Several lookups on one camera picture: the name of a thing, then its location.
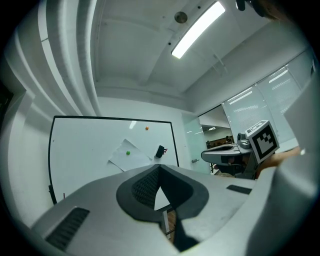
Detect long ceiling light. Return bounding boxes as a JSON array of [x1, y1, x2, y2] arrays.
[[171, 1, 226, 60]]

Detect white sheet of paper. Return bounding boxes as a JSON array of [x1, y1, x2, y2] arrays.
[[107, 138, 153, 173]]

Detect round ceiling fixture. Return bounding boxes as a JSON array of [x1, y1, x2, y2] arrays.
[[174, 11, 188, 24]]

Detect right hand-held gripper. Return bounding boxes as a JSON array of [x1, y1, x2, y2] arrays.
[[201, 119, 280, 180]]

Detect frosted glass door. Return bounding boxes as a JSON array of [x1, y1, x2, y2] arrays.
[[181, 112, 211, 175]]

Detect white insulated ceiling pipe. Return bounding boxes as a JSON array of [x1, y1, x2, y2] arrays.
[[76, 0, 102, 117], [46, 0, 85, 116]]

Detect black framed whiteboard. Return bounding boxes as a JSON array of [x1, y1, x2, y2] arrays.
[[47, 115, 180, 206]]

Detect grey fisheye camera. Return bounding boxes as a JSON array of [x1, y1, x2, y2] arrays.
[[236, 132, 252, 149]]

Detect person's right forearm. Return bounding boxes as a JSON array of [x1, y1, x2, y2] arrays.
[[257, 146, 302, 176]]

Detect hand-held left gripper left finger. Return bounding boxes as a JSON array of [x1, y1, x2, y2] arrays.
[[31, 164, 180, 256]]

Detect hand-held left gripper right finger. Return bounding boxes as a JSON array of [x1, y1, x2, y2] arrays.
[[159, 164, 258, 253]]

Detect black whiteboard eraser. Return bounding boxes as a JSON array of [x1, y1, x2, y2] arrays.
[[154, 144, 165, 159]]

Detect white window blinds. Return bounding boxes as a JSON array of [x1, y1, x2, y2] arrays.
[[221, 48, 316, 148]]

